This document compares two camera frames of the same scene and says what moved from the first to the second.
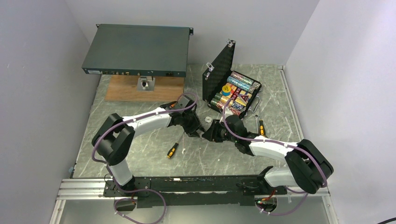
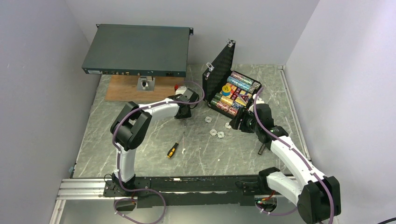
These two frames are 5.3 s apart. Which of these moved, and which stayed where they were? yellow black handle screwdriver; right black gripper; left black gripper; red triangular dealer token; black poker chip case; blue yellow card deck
Moved: right black gripper; left black gripper
Stayed: yellow black handle screwdriver; black poker chip case; blue yellow card deck; red triangular dealer token
